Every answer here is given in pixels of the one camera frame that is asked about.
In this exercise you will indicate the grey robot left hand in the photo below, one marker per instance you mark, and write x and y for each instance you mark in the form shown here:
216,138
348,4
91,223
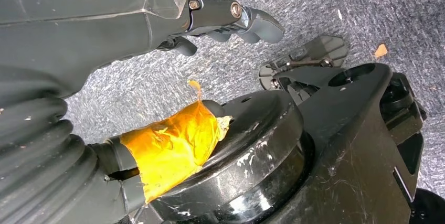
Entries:
87,24

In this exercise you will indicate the yellow tape wrap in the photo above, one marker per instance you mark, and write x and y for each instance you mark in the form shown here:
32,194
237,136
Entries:
174,142

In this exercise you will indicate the black round robot joint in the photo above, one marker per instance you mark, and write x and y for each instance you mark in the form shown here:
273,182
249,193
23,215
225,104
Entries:
257,146

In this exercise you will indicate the orange floor scrap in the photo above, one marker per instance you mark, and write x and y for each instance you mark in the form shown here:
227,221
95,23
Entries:
381,51

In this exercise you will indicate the black angular robot housing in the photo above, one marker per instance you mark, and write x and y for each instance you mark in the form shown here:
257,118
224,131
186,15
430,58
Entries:
358,146

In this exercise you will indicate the black rounded robot part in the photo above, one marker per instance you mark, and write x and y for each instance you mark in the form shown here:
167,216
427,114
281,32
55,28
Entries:
427,208

